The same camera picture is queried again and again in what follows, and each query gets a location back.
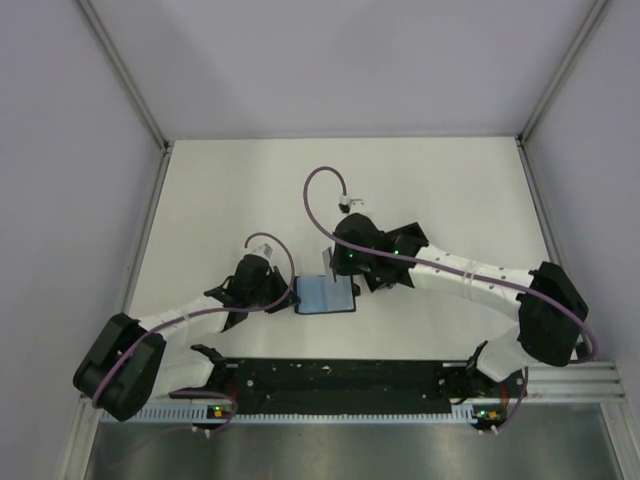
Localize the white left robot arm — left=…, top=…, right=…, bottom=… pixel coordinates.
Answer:
left=72, top=254, right=299, bottom=421

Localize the black plastic card tray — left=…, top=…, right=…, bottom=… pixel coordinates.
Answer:
left=363, top=222, right=429, bottom=292

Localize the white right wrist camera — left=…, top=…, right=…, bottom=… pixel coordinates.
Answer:
left=338, top=195, right=365, bottom=215

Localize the black leather card holder wallet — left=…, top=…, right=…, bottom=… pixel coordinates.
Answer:
left=294, top=275, right=360, bottom=315

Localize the grey blue card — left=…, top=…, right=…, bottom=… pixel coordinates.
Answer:
left=296, top=276, right=326, bottom=315

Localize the aluminium front rail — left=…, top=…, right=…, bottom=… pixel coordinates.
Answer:
left=525, top=362, right=626, bottom=404

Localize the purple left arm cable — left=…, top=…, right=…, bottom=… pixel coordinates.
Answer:
left=92, top=232, right=300, bottom=436

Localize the aluminium frame post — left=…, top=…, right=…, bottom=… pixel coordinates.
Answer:
left=517, top=0, right=614, bottom=148
left=73, top=0, right=170, bottom=152

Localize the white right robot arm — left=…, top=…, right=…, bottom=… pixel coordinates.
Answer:
left=330, top=213, right=588, bottom=396

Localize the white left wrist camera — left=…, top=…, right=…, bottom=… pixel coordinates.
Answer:
left=248, top=243, right=273, bottom=261

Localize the white slotted cable duct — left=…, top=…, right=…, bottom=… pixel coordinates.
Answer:
left=130, top=402, right=498, bottom=425

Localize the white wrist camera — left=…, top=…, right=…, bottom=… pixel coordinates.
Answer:
left=338, top=195, right=365, bottom=215
left=248, top=243, right=273, bottom=261

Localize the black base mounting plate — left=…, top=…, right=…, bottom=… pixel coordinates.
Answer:
left=201, top=357, right=523, bottom=415

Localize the aluminium left frame post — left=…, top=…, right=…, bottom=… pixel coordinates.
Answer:
left=73, top=0, right=170, bottom=152

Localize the aluminium right frame post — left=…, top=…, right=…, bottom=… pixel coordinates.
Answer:
left=517, top=0, right=614, bottom=148

